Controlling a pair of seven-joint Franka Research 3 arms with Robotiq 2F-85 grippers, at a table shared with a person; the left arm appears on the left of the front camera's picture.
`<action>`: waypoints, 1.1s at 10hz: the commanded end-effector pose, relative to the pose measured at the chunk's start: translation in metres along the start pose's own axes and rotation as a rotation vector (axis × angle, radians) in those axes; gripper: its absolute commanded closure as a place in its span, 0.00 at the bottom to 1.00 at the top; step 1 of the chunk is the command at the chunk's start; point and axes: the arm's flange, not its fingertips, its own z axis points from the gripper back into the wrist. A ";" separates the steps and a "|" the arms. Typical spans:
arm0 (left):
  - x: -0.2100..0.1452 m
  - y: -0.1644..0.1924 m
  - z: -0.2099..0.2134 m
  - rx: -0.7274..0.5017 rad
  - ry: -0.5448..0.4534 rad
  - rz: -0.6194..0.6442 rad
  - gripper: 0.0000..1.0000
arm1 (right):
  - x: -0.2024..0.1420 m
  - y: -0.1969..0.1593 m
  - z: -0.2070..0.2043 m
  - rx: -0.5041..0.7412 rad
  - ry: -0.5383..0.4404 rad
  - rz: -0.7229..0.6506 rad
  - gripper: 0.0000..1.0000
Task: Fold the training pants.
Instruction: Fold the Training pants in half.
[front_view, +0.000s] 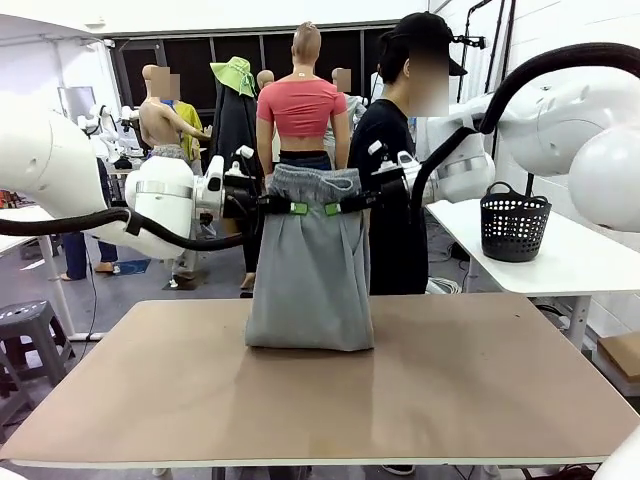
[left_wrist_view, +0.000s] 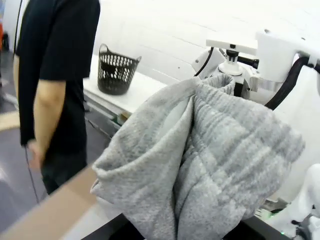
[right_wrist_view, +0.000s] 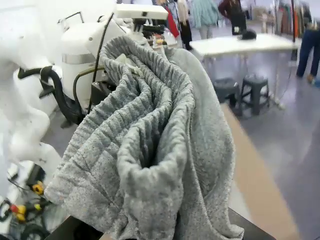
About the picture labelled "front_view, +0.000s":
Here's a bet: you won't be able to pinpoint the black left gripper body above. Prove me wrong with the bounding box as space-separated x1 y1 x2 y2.
223 175 263 219

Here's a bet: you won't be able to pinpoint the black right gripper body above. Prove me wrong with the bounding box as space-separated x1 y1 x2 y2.
380 176 413 207

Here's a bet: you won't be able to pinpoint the grey training pants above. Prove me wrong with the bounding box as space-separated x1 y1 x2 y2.
244 164 376 354

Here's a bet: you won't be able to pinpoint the dark grey perforated basket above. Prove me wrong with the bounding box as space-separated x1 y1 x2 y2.
479 181 553 264

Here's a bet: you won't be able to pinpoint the person in black t-shirt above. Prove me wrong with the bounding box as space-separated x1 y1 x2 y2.
348 12 469 477

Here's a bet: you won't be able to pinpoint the mannequin in black coat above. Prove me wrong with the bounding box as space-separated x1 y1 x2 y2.
208 84 264 292

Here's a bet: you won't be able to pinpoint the person in grey shirt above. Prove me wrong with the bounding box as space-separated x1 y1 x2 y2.
322 67 369 167

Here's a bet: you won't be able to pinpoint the person in yellow shirt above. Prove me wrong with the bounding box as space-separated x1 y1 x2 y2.
152 67 206 162

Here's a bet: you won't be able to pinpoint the red crop top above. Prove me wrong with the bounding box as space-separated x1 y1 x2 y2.
255 77 349 139

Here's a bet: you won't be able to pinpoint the bare mannequin, grey patterned trousers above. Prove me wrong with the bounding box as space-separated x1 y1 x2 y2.
138 64 202 292

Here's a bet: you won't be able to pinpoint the green bucket hat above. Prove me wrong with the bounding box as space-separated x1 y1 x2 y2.
209 56 259 99

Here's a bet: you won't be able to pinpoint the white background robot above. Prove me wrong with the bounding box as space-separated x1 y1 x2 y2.
77 102 144 164

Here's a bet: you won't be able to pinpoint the tan mannequin with red top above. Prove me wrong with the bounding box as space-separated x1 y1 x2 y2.
255 22 351 174

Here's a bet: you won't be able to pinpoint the black baseball cap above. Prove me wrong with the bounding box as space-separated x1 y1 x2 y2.
379 12 469 78

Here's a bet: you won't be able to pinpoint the mannequin in blue jeans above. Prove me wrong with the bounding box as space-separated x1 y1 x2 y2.
62 229 121 282

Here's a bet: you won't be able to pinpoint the white rectangular table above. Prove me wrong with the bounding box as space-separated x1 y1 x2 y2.
424 197 640 352

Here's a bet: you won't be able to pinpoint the white desk with T-feet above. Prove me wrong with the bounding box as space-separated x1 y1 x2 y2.
0 203 105 343

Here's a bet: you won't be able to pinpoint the grey plastic stool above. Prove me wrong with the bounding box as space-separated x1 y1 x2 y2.
0 344 36 442
0 299 77 389

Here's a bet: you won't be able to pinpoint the brown cardboard box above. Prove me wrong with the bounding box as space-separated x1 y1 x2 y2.
596 331 640 397

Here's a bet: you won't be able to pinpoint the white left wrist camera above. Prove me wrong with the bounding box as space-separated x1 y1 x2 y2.
229 144 257 177

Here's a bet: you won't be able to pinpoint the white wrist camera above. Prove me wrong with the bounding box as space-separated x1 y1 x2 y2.
367 140 397 177
229 144 257 177

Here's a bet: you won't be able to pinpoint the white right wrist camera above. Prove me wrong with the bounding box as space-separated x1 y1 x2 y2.
367 140 397 177

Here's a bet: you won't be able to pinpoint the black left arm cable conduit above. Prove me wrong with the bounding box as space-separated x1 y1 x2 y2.
0 194 261 252

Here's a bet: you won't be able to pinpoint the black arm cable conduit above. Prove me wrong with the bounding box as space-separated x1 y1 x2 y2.
407 42 640 226
0 194 261 252

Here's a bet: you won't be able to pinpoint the grey wall panel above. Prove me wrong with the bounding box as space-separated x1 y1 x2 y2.
56 85 97 122

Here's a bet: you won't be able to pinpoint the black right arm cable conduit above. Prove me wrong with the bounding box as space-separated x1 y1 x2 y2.
407 42 640 226

